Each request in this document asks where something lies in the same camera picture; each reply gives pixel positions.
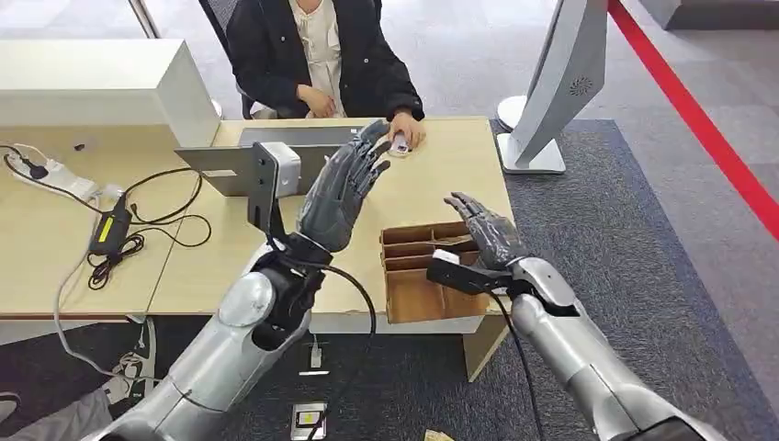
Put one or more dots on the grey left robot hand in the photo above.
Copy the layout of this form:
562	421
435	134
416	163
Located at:
331	207

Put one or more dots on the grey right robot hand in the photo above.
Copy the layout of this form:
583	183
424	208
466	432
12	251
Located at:
496	240

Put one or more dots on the person's left hand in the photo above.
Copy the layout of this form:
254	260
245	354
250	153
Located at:
412	128

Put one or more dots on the person's right hand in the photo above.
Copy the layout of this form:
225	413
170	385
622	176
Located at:
316	100

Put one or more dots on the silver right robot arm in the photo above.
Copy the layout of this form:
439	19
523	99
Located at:
584	359

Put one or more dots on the tan card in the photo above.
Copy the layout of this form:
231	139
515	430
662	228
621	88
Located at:
453	240

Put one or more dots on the person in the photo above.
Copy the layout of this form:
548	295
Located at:
268	48

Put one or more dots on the wooden card box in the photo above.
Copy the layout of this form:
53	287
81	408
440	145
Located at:
414	298

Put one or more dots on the pale wooden desk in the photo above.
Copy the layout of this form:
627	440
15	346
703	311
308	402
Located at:
481	353

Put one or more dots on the grey laptop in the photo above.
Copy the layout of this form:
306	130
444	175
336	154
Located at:
213	164

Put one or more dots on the black mesh office chair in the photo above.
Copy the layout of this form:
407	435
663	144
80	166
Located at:
219	18

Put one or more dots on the white floor connector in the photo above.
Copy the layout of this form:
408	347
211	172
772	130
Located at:
315	359

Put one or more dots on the silver monitor with stand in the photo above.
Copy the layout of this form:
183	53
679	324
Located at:
566	73

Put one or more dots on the tan paper scrap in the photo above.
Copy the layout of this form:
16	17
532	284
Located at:
438	436

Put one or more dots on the floor socket plate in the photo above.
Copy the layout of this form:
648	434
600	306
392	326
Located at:
309	420

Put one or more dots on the black power adapter yellow label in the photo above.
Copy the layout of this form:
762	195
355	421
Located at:
109	231

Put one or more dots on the white cabinet box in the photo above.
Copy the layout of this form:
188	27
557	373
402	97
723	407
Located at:
91	85

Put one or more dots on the red floor tape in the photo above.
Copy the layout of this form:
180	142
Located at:
700	122

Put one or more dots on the white power strip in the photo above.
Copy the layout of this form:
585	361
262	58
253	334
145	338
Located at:
61	176

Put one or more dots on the grey plinth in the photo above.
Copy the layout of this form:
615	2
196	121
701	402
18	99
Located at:
712	12

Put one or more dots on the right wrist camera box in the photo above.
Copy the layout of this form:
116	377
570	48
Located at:
462	277

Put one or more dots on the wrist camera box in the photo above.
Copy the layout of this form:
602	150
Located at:
462	277
286	167

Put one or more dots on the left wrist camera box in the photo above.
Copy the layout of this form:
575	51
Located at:
286	167

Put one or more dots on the silver metal post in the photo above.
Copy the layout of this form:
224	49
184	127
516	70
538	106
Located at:
145	18

